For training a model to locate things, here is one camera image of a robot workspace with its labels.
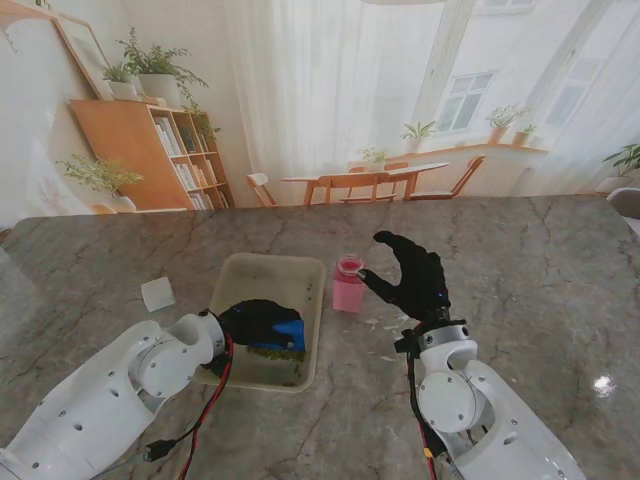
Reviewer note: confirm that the square pink jar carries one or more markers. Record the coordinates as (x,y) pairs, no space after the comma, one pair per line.
(347,295)

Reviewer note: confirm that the white rounded chair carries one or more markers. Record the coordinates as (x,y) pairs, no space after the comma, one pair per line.
(627,202)

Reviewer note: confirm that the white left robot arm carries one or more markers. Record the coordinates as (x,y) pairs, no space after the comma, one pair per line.
(100,400)

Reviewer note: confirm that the wooden chair with backrest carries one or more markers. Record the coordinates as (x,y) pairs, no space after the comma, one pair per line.
(365,187)

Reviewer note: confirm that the white square jar lid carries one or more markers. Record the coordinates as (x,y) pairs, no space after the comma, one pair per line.
(159,295)

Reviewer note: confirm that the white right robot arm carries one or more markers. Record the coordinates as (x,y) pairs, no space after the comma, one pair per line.
(465,410)

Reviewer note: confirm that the small plant terracotta pot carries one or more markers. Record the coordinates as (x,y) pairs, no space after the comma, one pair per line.
(522,137)

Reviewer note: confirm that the broad leaf potted plant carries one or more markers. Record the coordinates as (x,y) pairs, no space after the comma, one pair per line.
(625,160)

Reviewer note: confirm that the wooden dining table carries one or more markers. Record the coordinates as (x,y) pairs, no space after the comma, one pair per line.
(365,172)

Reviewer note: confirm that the large plant white pot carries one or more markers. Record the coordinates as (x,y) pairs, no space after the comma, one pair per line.
(157,85)

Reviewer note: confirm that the trailing ivy plant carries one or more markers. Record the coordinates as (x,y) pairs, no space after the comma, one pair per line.
(202,122)

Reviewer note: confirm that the cream baking tray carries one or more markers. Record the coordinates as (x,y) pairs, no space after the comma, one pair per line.
(270,275)

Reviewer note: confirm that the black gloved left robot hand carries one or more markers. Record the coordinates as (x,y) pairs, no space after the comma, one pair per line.
(255,320)

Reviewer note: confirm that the wooden bookshelf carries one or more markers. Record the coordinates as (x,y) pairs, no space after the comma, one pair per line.
(125,150)

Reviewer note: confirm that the leaning wooden picture frame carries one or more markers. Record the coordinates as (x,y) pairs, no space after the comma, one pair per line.
(82,55)

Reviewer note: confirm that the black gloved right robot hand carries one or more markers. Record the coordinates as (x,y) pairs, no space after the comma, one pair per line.
(422,285)

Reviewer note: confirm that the scattered green beans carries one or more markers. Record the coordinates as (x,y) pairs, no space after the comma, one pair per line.
(280,355)

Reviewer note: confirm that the bushy plant terracotta pot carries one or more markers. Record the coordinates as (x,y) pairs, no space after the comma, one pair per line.
(500,131)

